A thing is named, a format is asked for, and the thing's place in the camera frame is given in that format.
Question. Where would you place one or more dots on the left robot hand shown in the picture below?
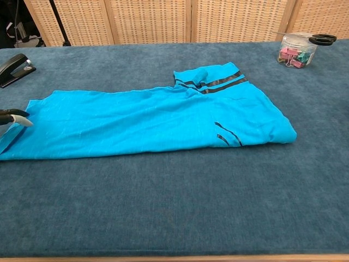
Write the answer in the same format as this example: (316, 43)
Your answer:
(11, 114)

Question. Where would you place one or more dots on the light blue printed T-shirt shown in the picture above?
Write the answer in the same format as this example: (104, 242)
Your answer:
(122, 122)

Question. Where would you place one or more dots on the black stapler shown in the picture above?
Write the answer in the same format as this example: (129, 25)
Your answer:
(13, 69)

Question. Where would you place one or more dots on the black tripod stand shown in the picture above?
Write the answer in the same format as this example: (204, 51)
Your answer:
(60, 24)

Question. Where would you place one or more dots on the wicker folding screen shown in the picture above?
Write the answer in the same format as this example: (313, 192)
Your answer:
(152, 19)

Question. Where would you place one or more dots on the dark blue table cover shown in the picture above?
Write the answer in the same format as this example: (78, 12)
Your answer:
(163, 204)

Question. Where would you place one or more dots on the clear jar of binder clips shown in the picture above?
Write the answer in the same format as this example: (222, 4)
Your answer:
(297, 54)

